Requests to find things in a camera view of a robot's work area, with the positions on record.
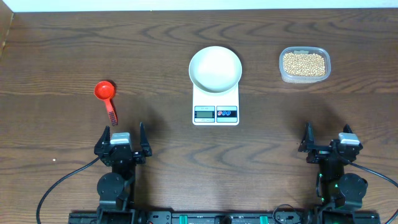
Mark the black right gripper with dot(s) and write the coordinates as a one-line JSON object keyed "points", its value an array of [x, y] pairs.
{"points": [[307, 145]]}

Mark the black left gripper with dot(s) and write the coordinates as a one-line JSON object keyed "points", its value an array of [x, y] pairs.
{"points": [[138, 159]]}

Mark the red plastic measuring scoop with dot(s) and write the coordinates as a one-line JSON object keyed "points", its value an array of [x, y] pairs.
{"points": [[105, 91]]}

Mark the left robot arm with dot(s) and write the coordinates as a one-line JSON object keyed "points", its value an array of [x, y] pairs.
{"points": [[116, 188]]}

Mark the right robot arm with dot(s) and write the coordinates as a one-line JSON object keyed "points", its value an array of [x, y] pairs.
{"points": [[341, 193]]}

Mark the white digital kitchen scale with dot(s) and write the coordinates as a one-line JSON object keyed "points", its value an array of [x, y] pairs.
{"points": [[215, 109]]}

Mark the white ceramic bowl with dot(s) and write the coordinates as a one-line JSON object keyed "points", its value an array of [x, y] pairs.
{"points": [[215, 70]]}

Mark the soybeans in container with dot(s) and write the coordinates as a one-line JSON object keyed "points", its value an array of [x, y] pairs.
{"points": [[304, 65]]}

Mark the clear plastic container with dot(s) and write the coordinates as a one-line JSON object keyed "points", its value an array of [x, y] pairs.
{"points": [[304, 50]]}

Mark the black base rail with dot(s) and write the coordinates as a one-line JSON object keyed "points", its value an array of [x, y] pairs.
{"points": [[166, 217]]}

